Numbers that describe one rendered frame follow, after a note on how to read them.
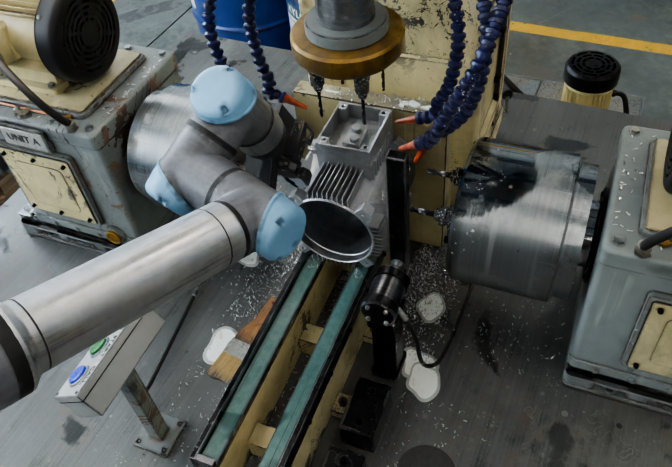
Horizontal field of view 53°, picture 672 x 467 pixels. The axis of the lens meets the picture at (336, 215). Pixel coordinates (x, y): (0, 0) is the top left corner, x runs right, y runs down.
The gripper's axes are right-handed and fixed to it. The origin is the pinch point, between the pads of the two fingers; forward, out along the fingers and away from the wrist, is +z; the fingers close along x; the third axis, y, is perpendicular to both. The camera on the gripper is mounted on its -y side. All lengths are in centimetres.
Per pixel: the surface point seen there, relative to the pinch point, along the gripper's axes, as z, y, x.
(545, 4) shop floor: 229, 174, -11
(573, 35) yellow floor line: 215, 151, -29
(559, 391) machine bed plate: 22, -21, -49
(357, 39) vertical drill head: -18.8, 19.2, -9.9
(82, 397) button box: -21.8, -40.3, 12.7
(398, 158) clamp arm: -16.2, 3.4, -19.9
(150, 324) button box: -13.0, -28.8, 11.4
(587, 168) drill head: 1.2, 12.8, -45.1
